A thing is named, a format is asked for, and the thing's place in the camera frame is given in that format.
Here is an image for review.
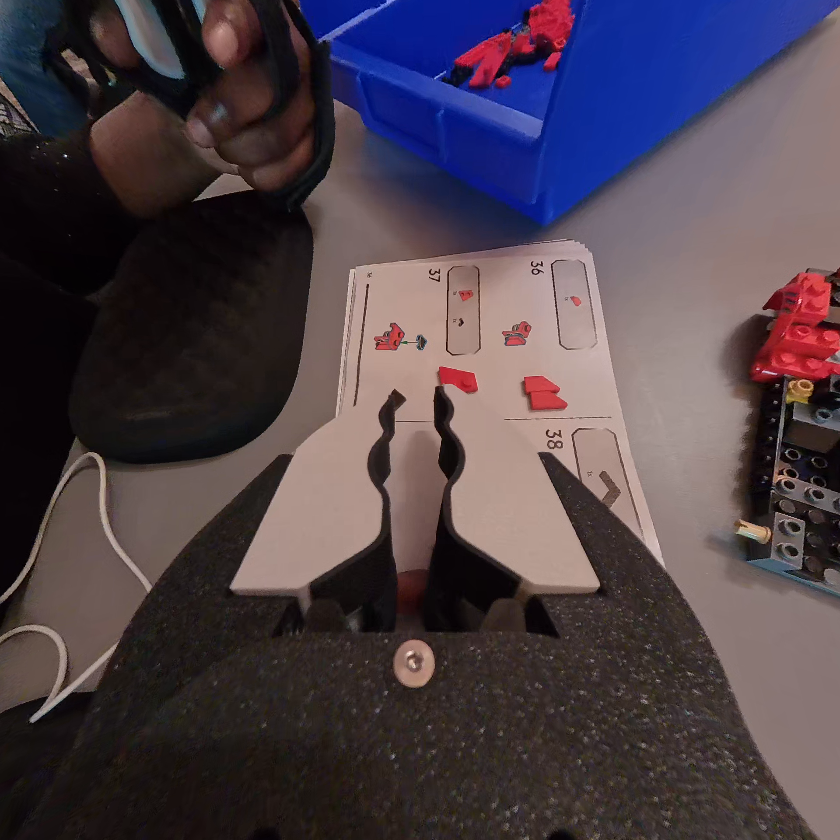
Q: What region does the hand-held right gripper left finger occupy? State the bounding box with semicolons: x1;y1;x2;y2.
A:
228;394;398;605

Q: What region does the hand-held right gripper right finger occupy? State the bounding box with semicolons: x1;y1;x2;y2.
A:
427;386;602;599

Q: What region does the white lego instruction booklet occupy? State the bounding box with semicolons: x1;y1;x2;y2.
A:
335;239;665;572

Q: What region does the pile of red lego pieces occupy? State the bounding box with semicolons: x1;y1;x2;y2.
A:
438;0;580;91

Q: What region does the blue plastic bin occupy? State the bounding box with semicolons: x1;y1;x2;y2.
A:
298;0;840;227

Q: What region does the red and black lego car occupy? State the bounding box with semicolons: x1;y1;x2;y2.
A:
734;268;840;597

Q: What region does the person's left hand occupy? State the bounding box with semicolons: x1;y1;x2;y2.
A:
87;0;315;219

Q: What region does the blue denim clothing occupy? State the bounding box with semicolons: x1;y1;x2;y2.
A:
0;0;89;135

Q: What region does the person's black clothing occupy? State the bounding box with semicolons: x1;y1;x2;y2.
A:
0;131;142;605

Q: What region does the white cable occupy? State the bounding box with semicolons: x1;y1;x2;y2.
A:
0;451;153;723

